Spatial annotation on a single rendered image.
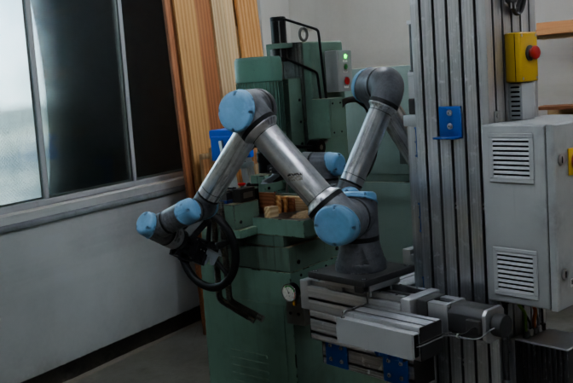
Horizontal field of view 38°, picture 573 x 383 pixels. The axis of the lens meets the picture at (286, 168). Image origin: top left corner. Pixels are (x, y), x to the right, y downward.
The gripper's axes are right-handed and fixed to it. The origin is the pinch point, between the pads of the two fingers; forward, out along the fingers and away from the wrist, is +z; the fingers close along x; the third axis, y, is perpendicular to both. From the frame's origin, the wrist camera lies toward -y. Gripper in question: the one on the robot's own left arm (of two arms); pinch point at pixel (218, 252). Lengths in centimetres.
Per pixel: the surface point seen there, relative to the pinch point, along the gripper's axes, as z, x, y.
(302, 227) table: 17.9, 17.4, -16.3
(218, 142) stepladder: 67, -85, -71
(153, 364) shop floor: 104, -122, 35
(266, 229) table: 18.8, 1.2, -14.7
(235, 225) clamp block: 9.5, -5.0, -12.6
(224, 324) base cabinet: 37.4, -22.9, 18.0
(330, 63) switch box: 28, 2, -86
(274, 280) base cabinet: 27.9, 3.0, 0.9
